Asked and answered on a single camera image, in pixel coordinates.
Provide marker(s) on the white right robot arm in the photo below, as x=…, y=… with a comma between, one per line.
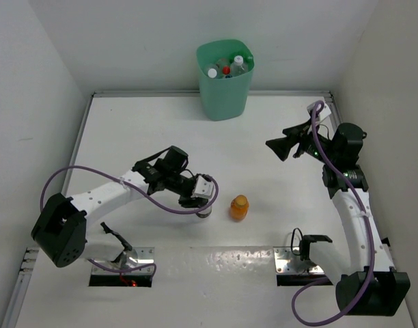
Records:
x=366, y=282

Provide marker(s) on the orange juice bottle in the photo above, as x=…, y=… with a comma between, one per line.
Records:
x=239, y=208

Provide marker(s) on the small red-cap cola bottle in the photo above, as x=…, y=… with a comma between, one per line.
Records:
x=223, y=64

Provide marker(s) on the Aquafina bottle white cap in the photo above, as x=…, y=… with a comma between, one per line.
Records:
x=212, y=72

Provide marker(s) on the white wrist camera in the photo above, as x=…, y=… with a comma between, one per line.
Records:
x=203, y=188
x=322, y=112

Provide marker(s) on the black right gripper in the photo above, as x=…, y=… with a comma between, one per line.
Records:
x=283, y=145

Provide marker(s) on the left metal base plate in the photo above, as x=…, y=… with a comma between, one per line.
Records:
x=140, y=261

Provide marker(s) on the metal base plate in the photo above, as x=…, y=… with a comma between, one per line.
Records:
x=286, y=263
x=140, y=261

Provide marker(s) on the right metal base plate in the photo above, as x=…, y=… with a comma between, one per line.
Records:
x=286, y=263

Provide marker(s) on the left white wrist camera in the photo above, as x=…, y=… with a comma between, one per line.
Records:
x=203, y=188

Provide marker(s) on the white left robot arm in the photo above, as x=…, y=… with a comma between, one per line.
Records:
x=61, y=228

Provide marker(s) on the clear bottle colourful label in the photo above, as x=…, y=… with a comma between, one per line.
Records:
x=238, y=66

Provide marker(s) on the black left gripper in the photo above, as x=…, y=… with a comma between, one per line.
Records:
x=188, y=201

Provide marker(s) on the green plastic bin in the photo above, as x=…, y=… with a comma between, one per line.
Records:
x=221, y=98

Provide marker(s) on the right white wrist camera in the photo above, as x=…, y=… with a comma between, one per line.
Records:
x=322, y=112

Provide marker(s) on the black-cap black-label bottle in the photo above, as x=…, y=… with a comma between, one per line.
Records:
x=204, y=211

